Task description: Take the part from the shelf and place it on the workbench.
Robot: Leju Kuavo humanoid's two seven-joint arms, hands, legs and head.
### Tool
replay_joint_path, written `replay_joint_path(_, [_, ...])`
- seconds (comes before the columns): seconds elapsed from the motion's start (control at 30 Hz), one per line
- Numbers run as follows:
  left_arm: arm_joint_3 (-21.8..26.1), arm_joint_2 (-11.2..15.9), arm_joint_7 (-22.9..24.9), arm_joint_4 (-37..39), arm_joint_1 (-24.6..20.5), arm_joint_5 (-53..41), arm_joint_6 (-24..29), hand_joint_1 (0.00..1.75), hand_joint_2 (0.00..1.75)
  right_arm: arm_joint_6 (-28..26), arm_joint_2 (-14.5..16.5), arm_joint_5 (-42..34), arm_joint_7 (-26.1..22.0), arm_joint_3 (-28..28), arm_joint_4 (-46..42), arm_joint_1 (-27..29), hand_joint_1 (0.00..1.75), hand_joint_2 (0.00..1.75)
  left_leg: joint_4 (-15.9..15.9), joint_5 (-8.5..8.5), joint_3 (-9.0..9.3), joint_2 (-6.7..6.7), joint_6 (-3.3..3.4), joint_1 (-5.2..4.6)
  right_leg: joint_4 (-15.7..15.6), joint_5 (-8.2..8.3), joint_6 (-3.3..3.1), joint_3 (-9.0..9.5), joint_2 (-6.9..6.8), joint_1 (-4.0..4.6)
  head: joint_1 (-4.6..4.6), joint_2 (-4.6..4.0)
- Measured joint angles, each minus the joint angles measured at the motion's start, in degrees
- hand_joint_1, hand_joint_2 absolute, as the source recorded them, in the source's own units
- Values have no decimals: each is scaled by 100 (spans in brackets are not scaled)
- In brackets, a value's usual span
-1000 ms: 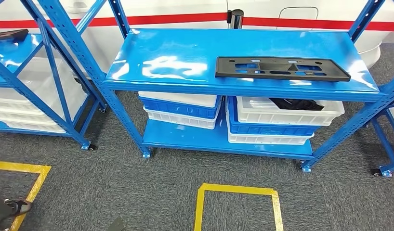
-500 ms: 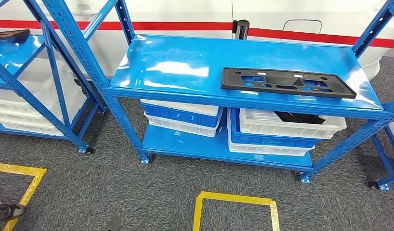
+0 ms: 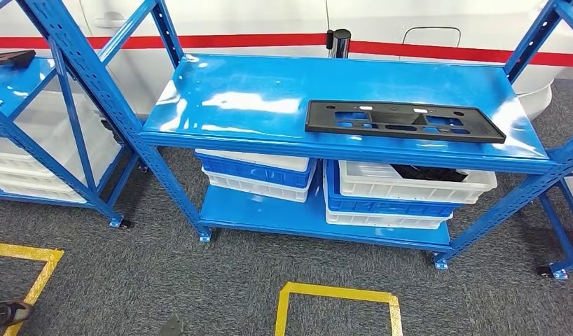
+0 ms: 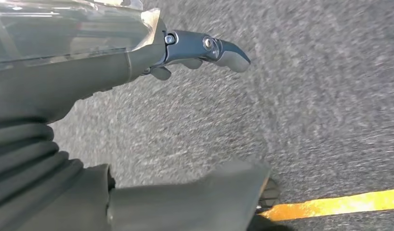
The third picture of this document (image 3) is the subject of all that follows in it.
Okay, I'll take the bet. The person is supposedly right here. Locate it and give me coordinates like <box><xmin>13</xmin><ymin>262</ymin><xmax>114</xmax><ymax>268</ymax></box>
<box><xmin>0</xmin><ymin>299</ymin><xmax>35</xmax><ymax>333</ymax></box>

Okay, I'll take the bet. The yellow floor tape square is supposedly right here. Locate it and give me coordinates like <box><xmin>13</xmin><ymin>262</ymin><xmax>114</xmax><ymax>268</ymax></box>
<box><xmin>0</xmin><ymin>241</ymin><xmax>66</xmax><ymax>336</ymax></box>
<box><xmin>273</xmin><ymin>281</ymin><xmax>404</xmax><ymax>336</ymax></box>

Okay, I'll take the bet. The black stanchion post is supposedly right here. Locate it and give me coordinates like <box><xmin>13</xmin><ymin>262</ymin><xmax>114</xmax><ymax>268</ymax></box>
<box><xmin>326</xmin><ymin>28</ymin><xmax>352</xmax><ymax>60</ymax></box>

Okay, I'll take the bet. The black plastic panel part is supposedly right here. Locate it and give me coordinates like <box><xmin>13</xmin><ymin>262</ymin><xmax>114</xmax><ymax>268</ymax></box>
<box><xmin>304</xmin><ymin>99</ymin><xmax>507</xmax><ymax>145</ymax></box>

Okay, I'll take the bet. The red barrier belt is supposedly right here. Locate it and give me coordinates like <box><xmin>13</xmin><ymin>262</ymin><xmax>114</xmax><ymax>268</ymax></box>
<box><xmin>349</xmin><ymin>41</ymin><xmax>573</xmax><ymax>69</ymax></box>
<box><xmin>0</xmin><ymin>33</ymin><xmax>329</xmax><ymax>51</ymax></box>

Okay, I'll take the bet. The blue metal shelf rack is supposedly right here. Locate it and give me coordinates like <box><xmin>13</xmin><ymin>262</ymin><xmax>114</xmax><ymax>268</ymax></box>
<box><xmin>15</xmin><ymin>0</ymin><xmax>573</xmax><ymax>272</ymax></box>
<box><xmin>0</xmin><ymin>0</ymin><xmax>144</xmax><ymax>230</ymax></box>
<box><xmin>537</xmin><ymin>164</ymin><xmax>573</xmax><ymax>281</ymax></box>

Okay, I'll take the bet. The black spare part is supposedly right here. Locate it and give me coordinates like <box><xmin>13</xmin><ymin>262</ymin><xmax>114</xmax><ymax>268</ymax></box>
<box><xmin>390</xmin><ymin>163</ymin><xmax>469</xmax><ymax>183</ymax></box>

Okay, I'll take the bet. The black flat plastic piece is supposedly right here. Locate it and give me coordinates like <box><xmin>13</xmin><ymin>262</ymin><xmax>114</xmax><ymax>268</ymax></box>
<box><xmin>0</xmin><ymin>49</ymin><xmax>37</xmax><ymax>70</ymax></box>

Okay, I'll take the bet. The white car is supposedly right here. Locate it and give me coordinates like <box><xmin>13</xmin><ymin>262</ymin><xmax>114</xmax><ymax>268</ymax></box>
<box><xmin>0</xmin><ymin>0</ymin><xmax>573</xmax><ymax>123</ymax></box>

